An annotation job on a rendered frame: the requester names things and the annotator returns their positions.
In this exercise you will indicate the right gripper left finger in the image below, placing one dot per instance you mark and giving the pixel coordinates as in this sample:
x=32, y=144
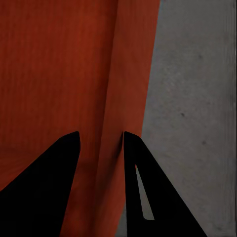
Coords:
x=34, y=203

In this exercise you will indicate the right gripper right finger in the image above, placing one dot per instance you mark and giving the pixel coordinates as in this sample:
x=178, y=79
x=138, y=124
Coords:
x=172, y=217

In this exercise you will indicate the storage box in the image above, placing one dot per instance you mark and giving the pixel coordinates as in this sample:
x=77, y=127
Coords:
x=76, y=65

